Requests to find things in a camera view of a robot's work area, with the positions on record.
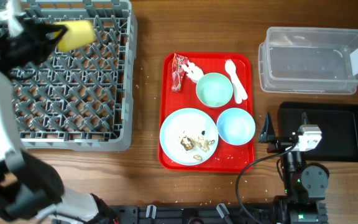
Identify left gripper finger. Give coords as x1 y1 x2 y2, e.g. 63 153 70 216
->
40 24 68 40
26 40 59 65

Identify light blue bowl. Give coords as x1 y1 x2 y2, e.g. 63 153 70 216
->
216 108 256 146

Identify white plastic spoon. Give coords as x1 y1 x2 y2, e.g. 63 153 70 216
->
232 83 242 104

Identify white napkin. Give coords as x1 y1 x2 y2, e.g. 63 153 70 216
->
181 62 204 83

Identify grey plastic dishwasher rack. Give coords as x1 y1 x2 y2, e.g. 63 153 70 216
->
10 1 137 151

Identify food scraps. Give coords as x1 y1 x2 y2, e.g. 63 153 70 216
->
178 130 216 162

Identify black plastic tray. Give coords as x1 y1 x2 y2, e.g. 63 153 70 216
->
278 101 358 162

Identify light blue plate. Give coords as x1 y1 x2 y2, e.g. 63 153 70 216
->
160 108 219 166

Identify white plastic fork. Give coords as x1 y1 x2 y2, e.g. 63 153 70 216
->
225 59 248 100

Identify clear plastic bin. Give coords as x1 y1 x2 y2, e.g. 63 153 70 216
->
258 27 358 95

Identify yellow plastic cup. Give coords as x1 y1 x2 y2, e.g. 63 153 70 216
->
53 20 95 52

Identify red plastic tray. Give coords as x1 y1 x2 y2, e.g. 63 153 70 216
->
157 54 255 174

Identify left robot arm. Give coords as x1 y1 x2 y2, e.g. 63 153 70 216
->
0 17 120 223

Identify green bowl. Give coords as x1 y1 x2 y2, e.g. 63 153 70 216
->
196 73 234 108

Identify red snack wrapper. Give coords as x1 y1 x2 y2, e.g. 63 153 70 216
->
172 54 189 92

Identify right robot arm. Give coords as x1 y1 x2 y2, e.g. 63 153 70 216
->
259 114 329 223

